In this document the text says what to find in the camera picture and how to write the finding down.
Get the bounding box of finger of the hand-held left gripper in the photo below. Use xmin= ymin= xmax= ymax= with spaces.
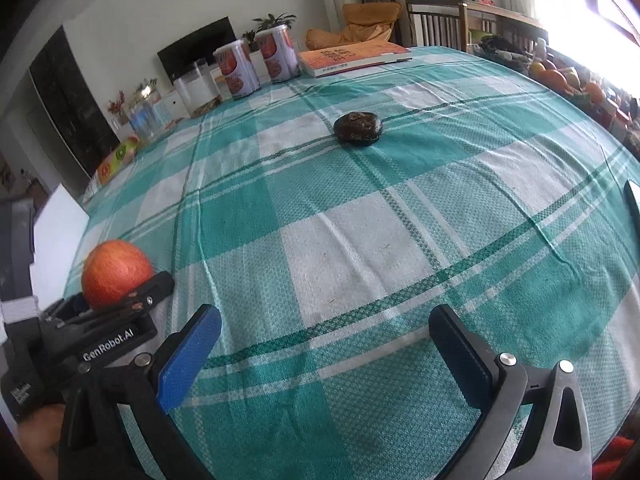
xmin=42 ymin=270 xmax=175 ymax=330
xmin=60 ymin=292 xmax=91 ymax=313

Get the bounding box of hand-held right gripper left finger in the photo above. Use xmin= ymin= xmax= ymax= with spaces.
xmin=57 ymin=303 xmax=223 ymax=480

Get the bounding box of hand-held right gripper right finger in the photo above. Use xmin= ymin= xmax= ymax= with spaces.
xmin=428 ymin=303 xmax=593 ymax=480

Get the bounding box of orange-red apple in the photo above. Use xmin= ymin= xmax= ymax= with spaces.
xmin=81 ymin=240 xmax=156 ymax=310

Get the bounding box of person's left hand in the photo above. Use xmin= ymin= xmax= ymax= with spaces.
xmin=19 ymin=404 xmax=65 ymax=480

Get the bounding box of white board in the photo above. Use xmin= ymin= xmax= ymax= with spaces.
xmin=29 ymin=183 xmax=91 ymax=308

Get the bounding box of colourful printed snack packet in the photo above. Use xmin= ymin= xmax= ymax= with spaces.
xmin=96 ymin=135 xmax=141 ymax=187

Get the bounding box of green white checked tablecloth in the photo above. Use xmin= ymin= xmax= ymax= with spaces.
xmin=65 ymin=46 xmax=640 ymax=480

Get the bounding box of clear box with gold rim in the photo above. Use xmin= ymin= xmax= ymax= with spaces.
xmin=125 ymin=91 xmax=171 ymax=142

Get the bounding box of dark cabinet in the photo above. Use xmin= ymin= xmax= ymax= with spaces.
xmin=29 ymin=25 xmax=121 ymax=178

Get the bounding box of clear plastic container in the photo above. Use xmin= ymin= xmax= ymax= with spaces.
xmin=173 ymin=58 xmax=222 ymax=118

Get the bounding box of red label tin can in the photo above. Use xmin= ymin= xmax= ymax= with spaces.
xmin=255 ymin=24 xmax=301 ymax=84
xmin=213 ymin=40 xmax=262 ymax=101

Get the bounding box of black television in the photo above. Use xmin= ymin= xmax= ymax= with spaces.
xmin=157 ymin=16 xmax=237 ymax=80

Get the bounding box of dark brown mangosteen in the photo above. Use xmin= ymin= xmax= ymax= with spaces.
xmin=333 ymin=111 xmax=385 ymax=147

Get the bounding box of green potted plant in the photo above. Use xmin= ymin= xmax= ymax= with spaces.
xmin=242 ymin=12 xmax=297 ymax=43

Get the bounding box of orange book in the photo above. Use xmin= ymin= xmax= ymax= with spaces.
xmin=297 ymin=42 xmax=413 ymax=79

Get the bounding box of black bag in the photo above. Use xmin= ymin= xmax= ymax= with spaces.
xmin=472 ymin=35 xmax=536 ymax=63

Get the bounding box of wooden chair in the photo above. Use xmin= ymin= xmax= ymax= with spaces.
xmin=405 ymin=0 xmax=468 ymax=51

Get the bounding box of orange bean bag chair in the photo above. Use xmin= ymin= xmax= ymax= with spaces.
xmin=305 ymin=2 xmax=403 ymax=51

